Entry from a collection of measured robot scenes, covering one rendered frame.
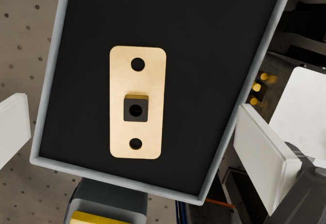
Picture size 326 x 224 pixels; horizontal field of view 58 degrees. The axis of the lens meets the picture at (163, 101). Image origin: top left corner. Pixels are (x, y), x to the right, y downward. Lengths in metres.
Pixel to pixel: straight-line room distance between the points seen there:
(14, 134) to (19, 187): 0.70
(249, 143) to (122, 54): 0.10
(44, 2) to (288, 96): 0.55
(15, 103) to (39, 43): 0.54
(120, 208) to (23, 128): 0.13
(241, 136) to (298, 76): 0.12
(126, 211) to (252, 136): 0.16
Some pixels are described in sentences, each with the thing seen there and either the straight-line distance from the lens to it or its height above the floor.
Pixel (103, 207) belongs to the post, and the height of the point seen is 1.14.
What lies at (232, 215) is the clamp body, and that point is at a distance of 0.53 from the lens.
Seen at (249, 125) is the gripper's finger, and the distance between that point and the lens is 0.17.
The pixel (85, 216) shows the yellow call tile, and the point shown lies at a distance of 0.28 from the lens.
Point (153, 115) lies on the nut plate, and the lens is 0.21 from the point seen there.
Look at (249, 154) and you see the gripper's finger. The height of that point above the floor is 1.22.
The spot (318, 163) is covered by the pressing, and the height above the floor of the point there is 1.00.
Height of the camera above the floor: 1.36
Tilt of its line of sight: 71 degrees down
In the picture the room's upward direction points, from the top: 178 degrees clockwise
